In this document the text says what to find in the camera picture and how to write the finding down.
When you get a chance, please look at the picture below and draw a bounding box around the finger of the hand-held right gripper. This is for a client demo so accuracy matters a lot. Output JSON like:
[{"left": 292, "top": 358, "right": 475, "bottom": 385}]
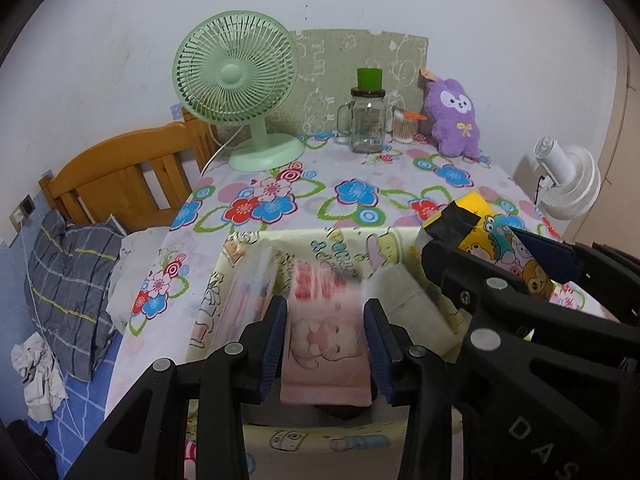
[
  {"left": 510, "top": 226, "right": 640, "bottom": 327},
  {"left": 415, "top": 200, "right": 552, "bottom": 362}
]

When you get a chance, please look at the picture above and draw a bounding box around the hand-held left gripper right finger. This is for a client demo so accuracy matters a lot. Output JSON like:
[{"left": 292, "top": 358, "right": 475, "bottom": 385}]
[{"left": 364, "top": 299, "right": 463, "bottom": 480}]

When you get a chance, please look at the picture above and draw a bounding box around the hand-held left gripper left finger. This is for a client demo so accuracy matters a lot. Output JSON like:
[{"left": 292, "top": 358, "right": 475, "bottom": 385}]
[{"left": 80, "top": 295, "right": 289, "bottom": 480}]

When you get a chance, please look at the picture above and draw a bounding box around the pink bear tissue pack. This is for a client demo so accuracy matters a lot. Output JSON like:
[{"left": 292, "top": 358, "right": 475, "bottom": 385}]
[{"left": 280, "top": 259, "right": 373, "bottom": 407}]

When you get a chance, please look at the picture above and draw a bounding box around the yellow cartoon tissue pack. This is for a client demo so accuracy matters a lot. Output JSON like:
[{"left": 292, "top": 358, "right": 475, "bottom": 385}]
[{"left": 457, "top": 190, "right": 557, "bottom": 302}]

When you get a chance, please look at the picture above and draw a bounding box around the plain white tissue pack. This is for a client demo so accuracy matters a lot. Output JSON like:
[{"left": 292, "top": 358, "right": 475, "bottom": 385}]
[{"left": 369, "top": 264, "right": 466, "bottom": 361}]

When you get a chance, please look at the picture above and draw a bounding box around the orange white tissue pack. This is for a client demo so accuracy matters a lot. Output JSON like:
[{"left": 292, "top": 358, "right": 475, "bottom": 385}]
[{"left": 220, "top": 245, "right": 277, "bottom": 326}]

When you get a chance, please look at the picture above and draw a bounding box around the yellow cartoon paper box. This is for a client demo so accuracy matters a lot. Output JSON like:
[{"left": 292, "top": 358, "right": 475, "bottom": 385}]
[{"left": 185, "top": 227, "right": 473, "bottom": 480}]

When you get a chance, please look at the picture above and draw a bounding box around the white circulator fan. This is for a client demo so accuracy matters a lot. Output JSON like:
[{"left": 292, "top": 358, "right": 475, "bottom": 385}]
[{"left": 532, "top": 136, "right": 601, "bottom": 221}]

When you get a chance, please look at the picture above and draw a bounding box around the beige door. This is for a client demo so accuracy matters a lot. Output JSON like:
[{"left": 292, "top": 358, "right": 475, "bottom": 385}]
[{"left": 570, "top": 25, "right": 640, "bottom": 261}]

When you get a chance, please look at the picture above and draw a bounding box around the purple plush toy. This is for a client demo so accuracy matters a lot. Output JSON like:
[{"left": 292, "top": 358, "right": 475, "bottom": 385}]
[{"left": 420, "top": 69, "right": 483, "bottom": 158}]

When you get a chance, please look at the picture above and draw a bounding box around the white bed sheet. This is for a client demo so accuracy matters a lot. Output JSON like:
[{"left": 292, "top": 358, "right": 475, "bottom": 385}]
[{"left": 107, "top": 227, "right": 173, "bottom": 333}]

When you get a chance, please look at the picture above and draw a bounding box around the cotton swab container orange lid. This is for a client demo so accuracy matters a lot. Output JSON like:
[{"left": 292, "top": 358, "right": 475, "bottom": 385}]
[{"left": 392, "top": 109, "right": 428, "bottom": 145}]

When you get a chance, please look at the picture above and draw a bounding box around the blue grid bedsheet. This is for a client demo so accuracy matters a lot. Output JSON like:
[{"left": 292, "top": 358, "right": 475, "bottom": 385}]
[{"left": 0, "top": 240, "right": 123, "bottom": 480}]

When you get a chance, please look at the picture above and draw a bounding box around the glass jar mug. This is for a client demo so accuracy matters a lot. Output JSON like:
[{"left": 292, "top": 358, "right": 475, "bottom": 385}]
[{"left": 336, "top": 87, "right": 390, "bottom": 154}]

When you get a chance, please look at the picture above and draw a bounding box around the grey plaid pillow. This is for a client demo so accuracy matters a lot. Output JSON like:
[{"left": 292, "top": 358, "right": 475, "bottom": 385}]
[{"left": 24, "top": 210, "right": 128, "bottom": 381}]

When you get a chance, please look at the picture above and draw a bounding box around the crumpled white cloth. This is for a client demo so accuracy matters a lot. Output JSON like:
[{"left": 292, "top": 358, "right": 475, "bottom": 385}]
[{"left": 11, "top": 332, "right": 68, "bottom": 422}]

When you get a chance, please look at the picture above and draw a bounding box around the wooden bed headboard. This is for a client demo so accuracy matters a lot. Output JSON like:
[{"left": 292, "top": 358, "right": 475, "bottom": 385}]
[{"left": 39, "top": 110, "right": 218, "bottom": 233}]

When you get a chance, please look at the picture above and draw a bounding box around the green plastic cup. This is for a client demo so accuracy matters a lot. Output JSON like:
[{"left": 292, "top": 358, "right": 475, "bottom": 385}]
[{"left": 356, "top": 67, "right": 383, "bottom": 92}]

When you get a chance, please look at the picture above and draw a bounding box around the green desk fan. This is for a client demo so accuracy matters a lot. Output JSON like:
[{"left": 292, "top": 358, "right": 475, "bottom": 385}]
[{"left": 172, "top": 10, "right": 306, "bottom": 173}]

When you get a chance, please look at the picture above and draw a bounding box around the grey-green cartoon printed board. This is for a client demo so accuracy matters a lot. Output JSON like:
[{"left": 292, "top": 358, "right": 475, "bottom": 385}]
[{"left": 292, "top": 29, "right": 430, "bottom": 136}]

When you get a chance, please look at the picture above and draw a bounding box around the white fan cable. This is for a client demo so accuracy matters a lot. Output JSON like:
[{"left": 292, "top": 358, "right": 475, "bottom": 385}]
[{"left": 201, "top": 125, "right": 246, "bottom": 177}]

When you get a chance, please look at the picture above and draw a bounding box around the wall socket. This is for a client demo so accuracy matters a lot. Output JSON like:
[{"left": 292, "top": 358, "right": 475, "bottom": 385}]
[{"left": 10, "top": 195, "right": 37, "bottom": 233}]

